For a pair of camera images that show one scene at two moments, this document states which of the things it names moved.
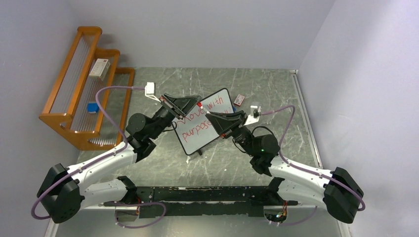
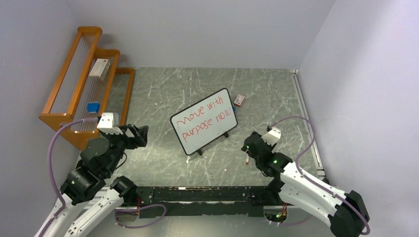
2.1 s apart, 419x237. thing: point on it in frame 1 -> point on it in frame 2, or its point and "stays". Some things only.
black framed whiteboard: (194, 131) stays
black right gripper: (238, 117) -> (244, 148)
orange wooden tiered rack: (87, 68) stays
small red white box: (238, 100) stays
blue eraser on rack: (92, 107) stays
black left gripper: (185, 104) -> (140, 133)
